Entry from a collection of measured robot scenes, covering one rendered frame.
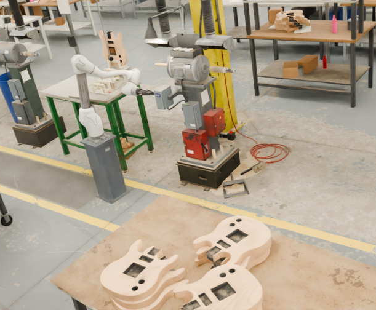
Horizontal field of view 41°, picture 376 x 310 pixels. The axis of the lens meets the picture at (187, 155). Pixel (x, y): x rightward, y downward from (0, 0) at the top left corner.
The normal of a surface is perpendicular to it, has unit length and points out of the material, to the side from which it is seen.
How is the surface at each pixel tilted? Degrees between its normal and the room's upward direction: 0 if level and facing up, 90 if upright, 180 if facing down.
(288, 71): 90
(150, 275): 0
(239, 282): 0
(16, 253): 0
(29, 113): 90
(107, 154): 90
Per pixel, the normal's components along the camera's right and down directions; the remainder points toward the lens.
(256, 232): -0.16, -0.87
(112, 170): 0.72, 0.23
